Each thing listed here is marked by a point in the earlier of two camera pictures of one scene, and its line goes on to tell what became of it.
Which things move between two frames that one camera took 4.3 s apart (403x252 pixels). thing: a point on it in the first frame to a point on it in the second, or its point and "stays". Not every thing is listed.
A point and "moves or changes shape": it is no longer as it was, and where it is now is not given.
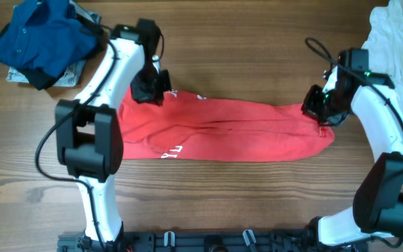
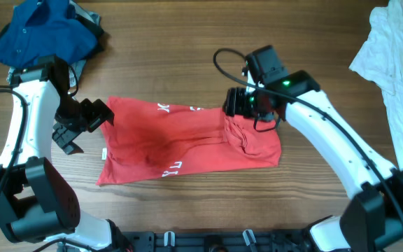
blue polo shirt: x=45 y=35 stays
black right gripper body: x=314 y=105 to x=232 y=102
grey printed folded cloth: x=71 y=77 stays
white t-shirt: x=392 y=52 stays
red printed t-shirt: x=190 y=127 moves or changes shape
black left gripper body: x=149 y=92 to x=66 y=136
